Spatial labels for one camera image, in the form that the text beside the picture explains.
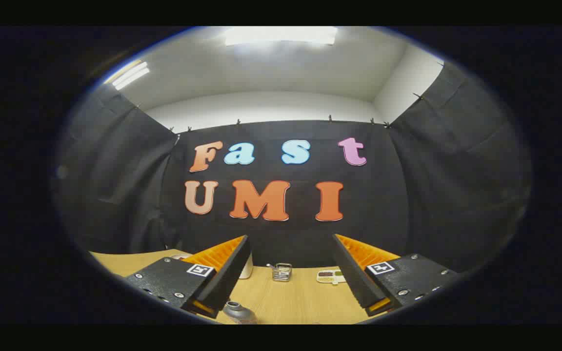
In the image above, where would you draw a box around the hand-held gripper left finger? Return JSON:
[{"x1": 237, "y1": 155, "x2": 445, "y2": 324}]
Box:
[{"x1": 125, "y1": 235, "x2": 252, "y2": 320}]

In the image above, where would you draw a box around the silver juice bottle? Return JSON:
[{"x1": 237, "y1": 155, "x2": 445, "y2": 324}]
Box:
[{"x1": 222, "y1": 301, "x2": 258, "y2": 325}]

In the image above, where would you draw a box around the white divided snack tray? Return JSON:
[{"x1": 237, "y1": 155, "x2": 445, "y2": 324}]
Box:
[{"x1": 316, "y1": 270, "x2": 348, "y2": 285}]

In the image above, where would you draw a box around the ceiling strip light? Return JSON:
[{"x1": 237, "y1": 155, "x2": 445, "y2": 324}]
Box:
[{"x1": 109, "y1": 60, "x2": 150, "y2": 91}]

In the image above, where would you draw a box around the wooden table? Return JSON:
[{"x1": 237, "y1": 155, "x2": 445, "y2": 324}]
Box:
[{"x1": 90, "y1": 250, "x2": 395, "y2": 325}]

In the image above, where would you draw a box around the cream white box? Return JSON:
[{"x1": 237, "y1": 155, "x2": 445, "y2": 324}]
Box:
[{"x1": 239, "y1": 253, "x2": 254, "y2": 280}]

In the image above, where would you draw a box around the large ceiling light panel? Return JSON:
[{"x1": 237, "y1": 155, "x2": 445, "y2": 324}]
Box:
[{"x1": 225, "y1": 27, "x2": 338, "y2": 47}]

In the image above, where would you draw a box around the black backdrop cloth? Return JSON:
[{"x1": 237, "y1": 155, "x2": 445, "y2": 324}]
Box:
[{"x1": 52, "y1": 63, "x2": 533, "y2": 274}]

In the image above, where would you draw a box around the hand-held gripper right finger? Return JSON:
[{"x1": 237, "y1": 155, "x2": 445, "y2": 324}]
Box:
[{"x1": 332, "y1": 234, "x2": 457, "y2": 317}]

